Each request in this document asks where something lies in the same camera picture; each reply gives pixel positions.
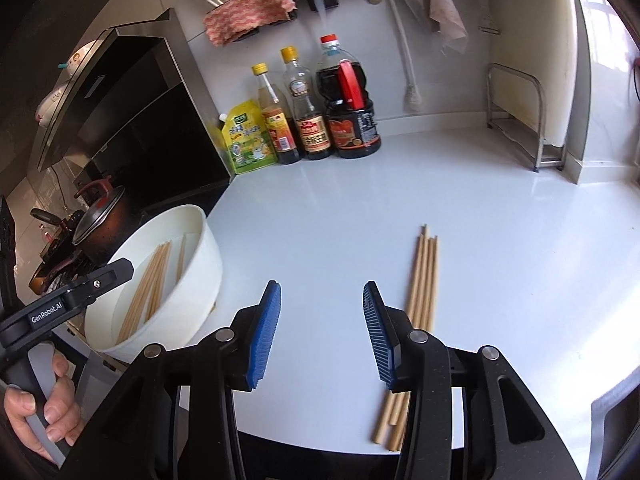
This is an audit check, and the gas stove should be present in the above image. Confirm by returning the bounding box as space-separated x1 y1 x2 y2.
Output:
27 237 96 297

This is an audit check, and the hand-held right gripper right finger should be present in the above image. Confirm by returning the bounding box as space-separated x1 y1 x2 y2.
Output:
362 281 583 480

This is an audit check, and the black range hood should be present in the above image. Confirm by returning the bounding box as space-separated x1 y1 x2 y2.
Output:
27 8 233 211

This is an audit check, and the stainless steel board rack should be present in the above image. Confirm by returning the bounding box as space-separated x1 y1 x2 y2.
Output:
486 62 568 173

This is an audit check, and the small yellow-capped amber bottle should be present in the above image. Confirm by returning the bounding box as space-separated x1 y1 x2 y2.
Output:
251 62 303 166

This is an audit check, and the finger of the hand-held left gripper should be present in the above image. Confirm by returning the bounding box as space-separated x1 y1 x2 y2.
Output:
62 258 135 308

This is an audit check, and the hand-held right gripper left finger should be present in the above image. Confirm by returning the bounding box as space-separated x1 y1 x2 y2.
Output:
60 280 282 480

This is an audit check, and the bundle of wooden chopsticks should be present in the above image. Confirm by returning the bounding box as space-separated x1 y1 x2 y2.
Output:
116 234 188 346

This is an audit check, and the yellow-green spout pouch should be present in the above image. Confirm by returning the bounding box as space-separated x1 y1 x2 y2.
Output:
218 100 278 176

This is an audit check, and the beige hanging rag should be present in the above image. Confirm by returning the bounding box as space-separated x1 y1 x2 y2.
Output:
414 0 469 56

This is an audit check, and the white cutting board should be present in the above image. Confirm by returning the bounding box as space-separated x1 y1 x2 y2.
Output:
487 0 588 151

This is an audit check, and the wooden chopstick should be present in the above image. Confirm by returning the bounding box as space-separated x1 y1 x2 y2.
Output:
371 231 426 445
395 236 441 451
387 236 435 452
380 224 430 427

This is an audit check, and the pink patterned cloth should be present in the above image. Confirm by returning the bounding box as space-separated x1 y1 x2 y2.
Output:
202 0 298 47

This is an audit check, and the white hanging bottle brush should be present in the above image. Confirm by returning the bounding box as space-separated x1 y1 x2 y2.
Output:
385 0 423 113

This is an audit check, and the large red-handled soy sauce bottle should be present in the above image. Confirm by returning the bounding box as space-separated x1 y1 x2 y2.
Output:
315 34 382 159

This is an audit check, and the person's left hand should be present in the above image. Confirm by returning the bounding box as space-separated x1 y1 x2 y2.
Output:
2 351 86 463

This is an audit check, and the hanging metal peeler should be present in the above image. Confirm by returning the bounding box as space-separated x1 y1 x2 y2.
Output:
475 0 501 36

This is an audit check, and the white plastic bowl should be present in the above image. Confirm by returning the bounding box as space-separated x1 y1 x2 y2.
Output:
84 204 223 365

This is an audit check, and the yellow-capped dark sauce bottle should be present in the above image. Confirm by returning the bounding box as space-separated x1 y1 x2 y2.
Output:
280 46 335 161

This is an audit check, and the dark pot with glass lid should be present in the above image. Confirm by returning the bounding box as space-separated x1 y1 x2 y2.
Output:
72 180 133 261

